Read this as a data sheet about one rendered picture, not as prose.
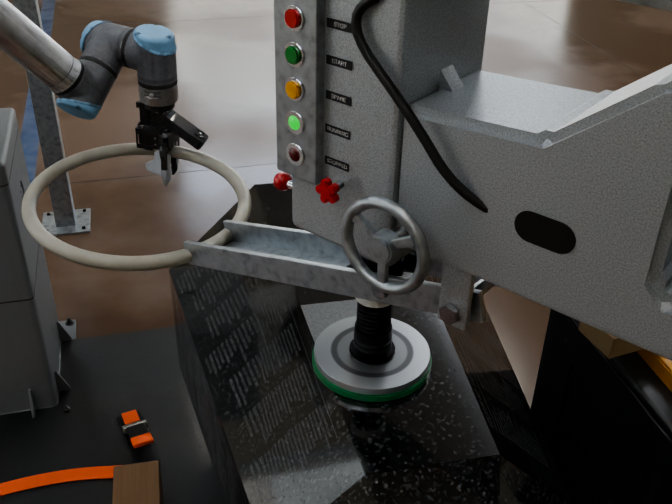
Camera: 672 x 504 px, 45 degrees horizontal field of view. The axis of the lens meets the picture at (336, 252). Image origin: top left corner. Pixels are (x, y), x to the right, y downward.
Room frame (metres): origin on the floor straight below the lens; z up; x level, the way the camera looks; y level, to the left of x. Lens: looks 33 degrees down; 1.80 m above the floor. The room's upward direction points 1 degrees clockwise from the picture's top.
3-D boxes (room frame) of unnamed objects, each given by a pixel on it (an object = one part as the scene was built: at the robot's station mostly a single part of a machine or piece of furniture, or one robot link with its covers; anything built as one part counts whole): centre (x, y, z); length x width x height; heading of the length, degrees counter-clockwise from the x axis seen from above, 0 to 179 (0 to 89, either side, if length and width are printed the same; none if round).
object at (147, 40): (1.78, 0.42, 1.18); 0.10 x 0.09 x 0.12; 68
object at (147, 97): (1.78, 0.42, 1.09); 0.10 x 0.09 x 0.05; 171
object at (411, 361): (1.15, -0.07, 0.84); 0.21 x 0.21 x 0.01
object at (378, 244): (0.99, -0.09, 1.20); 0.15 x 0.10 x 0.15; 51
